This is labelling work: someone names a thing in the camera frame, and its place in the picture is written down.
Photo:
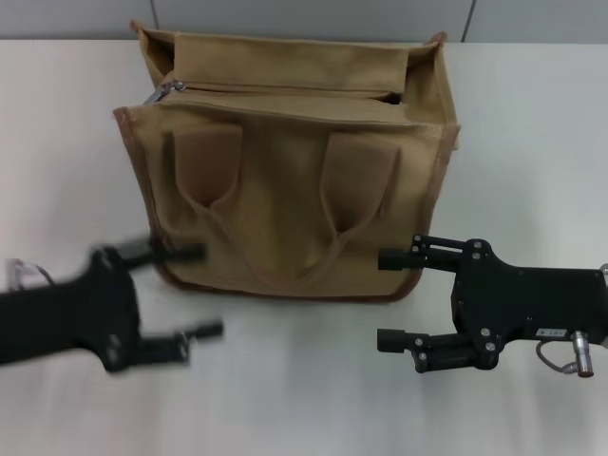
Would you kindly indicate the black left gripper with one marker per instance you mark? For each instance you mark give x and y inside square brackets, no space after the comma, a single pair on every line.
[71,318]

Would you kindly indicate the silver metal zipper pull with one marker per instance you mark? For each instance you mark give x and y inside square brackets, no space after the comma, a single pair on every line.
[159,95]

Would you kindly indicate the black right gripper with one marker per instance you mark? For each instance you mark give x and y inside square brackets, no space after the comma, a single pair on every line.
[532,304]

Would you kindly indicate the khaki canvas food bag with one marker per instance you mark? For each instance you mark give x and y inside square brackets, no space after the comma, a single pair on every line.
[285,190]

